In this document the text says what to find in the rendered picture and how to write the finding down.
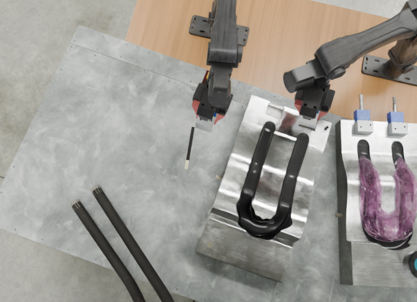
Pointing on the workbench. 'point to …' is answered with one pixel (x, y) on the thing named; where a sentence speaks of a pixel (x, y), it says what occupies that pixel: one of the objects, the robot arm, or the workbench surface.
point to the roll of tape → (411, 264)
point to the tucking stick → (189, 148)
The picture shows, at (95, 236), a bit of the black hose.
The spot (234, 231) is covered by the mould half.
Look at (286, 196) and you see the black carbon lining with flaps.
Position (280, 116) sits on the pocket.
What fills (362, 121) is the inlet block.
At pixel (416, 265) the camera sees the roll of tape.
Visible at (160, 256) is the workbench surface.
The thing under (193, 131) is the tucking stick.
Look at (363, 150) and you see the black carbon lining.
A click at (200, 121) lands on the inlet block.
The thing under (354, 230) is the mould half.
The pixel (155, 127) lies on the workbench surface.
